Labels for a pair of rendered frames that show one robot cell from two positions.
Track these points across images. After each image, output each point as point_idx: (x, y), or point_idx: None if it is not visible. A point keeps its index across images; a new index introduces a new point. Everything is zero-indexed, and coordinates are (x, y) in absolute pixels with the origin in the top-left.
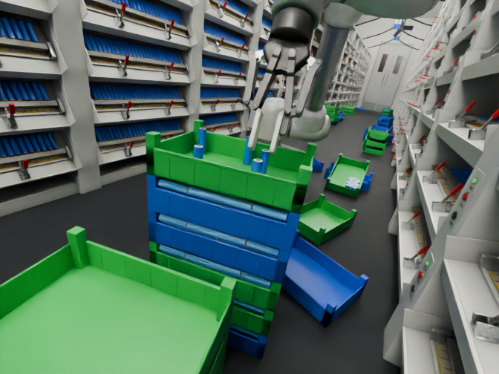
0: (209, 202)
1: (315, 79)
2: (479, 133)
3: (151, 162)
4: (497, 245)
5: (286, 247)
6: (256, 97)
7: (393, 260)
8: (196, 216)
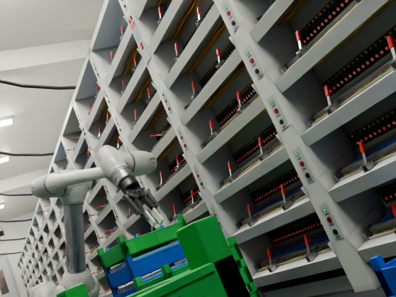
0: (159, 251)
1: (74, 244)
2: (194, 204)
3: (126, 248)
4: (235, 219)
5: None
6: (141, 207)
7: None
8: (158, 263)
